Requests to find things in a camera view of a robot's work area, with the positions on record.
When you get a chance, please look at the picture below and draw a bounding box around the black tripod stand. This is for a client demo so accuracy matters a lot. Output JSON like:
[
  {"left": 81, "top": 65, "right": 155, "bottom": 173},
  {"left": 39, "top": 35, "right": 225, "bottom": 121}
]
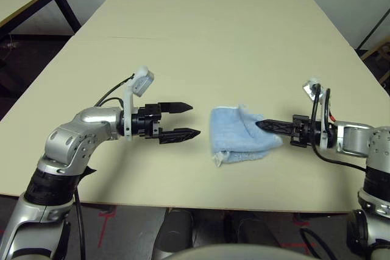
[{"left": 355, "top": 7, "right": 390, "bottom": 51}]

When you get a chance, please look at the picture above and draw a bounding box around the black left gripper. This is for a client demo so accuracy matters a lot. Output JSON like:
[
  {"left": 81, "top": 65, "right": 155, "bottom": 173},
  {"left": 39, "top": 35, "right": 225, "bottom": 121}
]
[{"left": 130, "top": 100, "right": 202, "bottom": 145}]

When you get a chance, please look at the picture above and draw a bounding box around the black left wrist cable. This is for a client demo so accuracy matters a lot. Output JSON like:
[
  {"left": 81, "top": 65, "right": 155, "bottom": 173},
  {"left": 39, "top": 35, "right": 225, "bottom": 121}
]
[{"left": 71, "top": 73, "right": 137, "bottom": 260}]

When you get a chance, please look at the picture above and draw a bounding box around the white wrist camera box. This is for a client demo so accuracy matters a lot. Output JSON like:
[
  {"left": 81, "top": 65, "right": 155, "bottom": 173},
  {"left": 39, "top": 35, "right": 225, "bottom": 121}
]
[
  {"left": 302, "top": 76, "right": 333, "bottom": 149},
  {"left": 122, "top": 65, "right": 155, "bottom": 142}
]

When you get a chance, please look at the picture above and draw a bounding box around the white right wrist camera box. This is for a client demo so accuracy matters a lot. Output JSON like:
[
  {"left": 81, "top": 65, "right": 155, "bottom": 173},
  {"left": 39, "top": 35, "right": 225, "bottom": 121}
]
[{"left": 302, "top": 76, "right": 333, "bottom": 149}]

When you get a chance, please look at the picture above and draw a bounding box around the dark grey robot leg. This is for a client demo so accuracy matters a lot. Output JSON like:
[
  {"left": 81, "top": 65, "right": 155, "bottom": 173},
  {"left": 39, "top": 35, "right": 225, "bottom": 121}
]
[
  {"left": 155, "top": 209, "right": 195, "bottom": 255},
  {"left": 224, "top": 212, "right": 281, "bottom": 247}
]

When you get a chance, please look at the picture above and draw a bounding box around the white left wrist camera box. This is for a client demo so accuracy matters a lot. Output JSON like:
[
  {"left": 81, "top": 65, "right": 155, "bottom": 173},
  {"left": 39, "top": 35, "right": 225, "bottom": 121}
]
[{"left": 122, "top": 65, "right": 155, "bottom": 142}]

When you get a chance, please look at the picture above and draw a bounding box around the wooden stool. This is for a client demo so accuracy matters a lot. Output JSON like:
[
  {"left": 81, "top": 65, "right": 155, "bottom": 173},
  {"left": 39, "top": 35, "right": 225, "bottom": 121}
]
[{"left": 361, "top": 36, "right": 390, "bottom": 86}]

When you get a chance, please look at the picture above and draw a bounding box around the dark grey robot right leg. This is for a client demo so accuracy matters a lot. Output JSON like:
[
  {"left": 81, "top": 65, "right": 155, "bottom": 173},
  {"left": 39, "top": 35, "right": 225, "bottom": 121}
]
[{"left": 224, "top": 212, "right": 281, "bottom": 247}]

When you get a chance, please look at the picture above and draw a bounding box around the light blue terry towel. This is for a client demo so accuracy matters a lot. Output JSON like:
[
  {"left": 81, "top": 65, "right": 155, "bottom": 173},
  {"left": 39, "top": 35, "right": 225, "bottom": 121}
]
[{"left": 208, "top": 104, "right": 283, "bottom": 168}]

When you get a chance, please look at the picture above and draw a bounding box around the dark grey robot left leg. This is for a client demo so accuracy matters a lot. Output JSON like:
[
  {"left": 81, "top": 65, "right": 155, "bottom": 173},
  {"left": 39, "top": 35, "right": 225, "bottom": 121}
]
[{"left": 155, "top": 209, "right": 195, "bottom": 255}]

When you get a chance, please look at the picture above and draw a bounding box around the grey robot torso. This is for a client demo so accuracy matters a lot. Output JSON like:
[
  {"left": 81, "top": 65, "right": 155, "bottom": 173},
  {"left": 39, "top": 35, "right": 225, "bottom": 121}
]
[{"left": 170, "top": 243, "right": 314, "bottom": 260}]

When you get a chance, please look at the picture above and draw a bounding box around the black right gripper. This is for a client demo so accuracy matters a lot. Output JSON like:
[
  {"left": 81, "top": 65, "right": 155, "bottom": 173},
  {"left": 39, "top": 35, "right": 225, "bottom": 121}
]
[{"left": 255, "top": 114, "right": 324, "bottom": 149}]

